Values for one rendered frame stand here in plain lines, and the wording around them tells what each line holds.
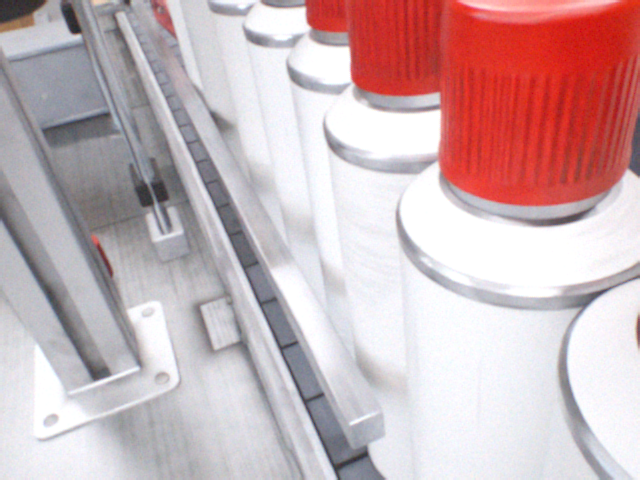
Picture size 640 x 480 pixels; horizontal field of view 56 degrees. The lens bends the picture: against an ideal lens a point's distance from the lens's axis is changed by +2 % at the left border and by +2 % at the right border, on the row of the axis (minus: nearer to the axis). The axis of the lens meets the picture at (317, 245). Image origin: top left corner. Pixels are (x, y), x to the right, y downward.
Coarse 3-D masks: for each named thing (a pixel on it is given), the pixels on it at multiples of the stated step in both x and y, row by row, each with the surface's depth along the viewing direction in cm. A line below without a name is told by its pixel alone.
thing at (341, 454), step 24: (144, 0) 92; (144, 48) 74; (168, 96) 61; (192, 144) 52; (216, 192) 45; (240, 240) 40; (264, 288) 36; (288, 336) 32; (288, 360) 31; (312, 384) 30; (312, 408) 28; (336, 432) 27; (336, 456) 26; (360, 456) 26
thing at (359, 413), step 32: (160, 32) 51; (160, 64) 47; (192, 96) 39; (192, 128) 38; (224, 160) 32; (224, 192) 31; (256, 224) 27; (288, 256) 25; (288, 288) 23; (288, 320) 23; (320, 320) 21; (320, 352) 20; (320, 384) 21; (352, 384) 19; (352, 416) 18; (352, 448) 19
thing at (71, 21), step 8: (64, 0) 60; (120, 0) 61; (64, 8) 59; (72, 8) 59; (96, 8) 61; (104, 8) 61; (112, 8) 61; (120, 8) 61; (128, 8) 62; (64, 16) 59; (72, 16) 60; (104, 16) 62; (72, 24) 60; (72, 32) 60; (80, 32) 61; (96, 72) 64; (104, 96) 66; (112, 112) 67
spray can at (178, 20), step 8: (168, 0) 38; (176, 0) 38; (176, 8) 38; (176, 16) 39; (176, 24) 39; (184, 24) 39; (176, 32) 40; (184, 32) 39; (184, 40) 39; (184, 48) 40; (184, 56) 41; (192, 56) 40; (192, 64) 40; (192, 72) 41; (192, 80) 41; (200, 88) 41; (200, 96) 42; (208, 112) 42
